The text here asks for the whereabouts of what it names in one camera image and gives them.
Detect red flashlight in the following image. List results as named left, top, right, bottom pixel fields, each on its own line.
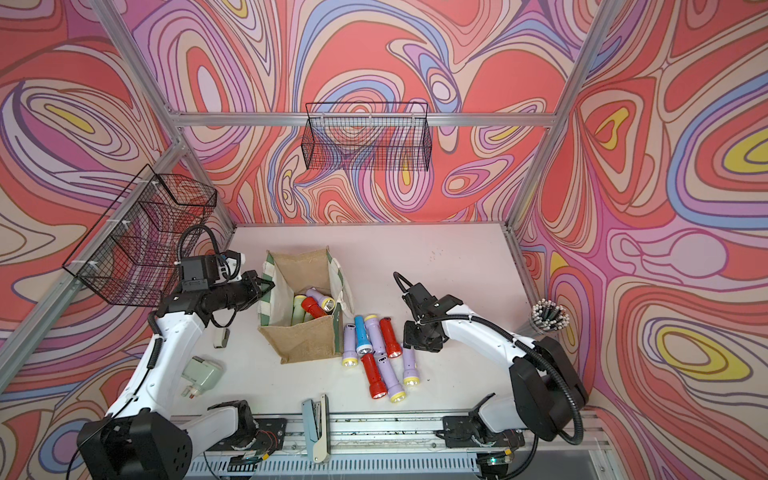
left=361, top=353, right=388, bottom=399
left=379, top=317, right=402, bottom=358
left=301, top=297, right=327, bottom=319

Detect burlap tote bag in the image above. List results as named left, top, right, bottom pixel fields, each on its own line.
left=258, top=248, right=353, bottom=364

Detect light green flashlight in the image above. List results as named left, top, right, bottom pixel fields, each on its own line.
left=291, top=295, right=306, bottom=325

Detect red flashlight top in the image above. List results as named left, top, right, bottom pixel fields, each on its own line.
left=301, top=297, right=327, bottom=319

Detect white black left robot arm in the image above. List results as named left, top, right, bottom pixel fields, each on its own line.
left=76, top=270, right=274, bottom=479

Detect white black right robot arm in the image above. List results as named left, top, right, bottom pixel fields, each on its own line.
left=393, top=272, right=589, bottom=445

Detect blue flashlight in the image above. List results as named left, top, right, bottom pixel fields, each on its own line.
left=354, top=315, right=373, bottom=357

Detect long purple flashlight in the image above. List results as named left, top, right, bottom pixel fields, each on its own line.
left=364, top=314, right=406, bottom=403

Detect red flashlight bottom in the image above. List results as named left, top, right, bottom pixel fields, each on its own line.
left=361, top=353, right=388, bottom=399

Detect light green plug device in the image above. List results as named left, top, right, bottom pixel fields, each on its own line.
left=181, top=356, right=224, bottom=399

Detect metal cup of pencils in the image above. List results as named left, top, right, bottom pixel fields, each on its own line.
left=517, top=299, right=571, bottom=338

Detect blue beige stapler tool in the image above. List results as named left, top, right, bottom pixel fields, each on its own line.
left=302, top=394, right=331, bottom=464

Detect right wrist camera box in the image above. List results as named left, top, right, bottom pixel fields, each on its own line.
left=403, top=283, right=438, bottom=320

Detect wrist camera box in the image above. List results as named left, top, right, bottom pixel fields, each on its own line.
left=179, top=254, right=231, bottom=292
left=403, top=283, right=438, bottom=320

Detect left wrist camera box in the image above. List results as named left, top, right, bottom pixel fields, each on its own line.
left=179, top=254, right=231, bottom=292

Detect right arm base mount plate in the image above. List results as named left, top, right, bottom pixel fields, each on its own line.
left=435, top=415, right=526, bottom=450

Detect black wire basket left wall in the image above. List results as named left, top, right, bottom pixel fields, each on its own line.
left=62, top=166, right=217, bottom=307

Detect black wire basket wall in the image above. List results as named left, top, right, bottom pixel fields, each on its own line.
left=62, top=166, right=217, bottom=307
left=301, top=101, right=433, bottom=172

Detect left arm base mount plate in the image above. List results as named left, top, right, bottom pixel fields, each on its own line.
left=232, top=417, right=288, bottom=454

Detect black wire basket back wall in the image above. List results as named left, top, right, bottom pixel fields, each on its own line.
left=301, top=101, right=433, bottom=172

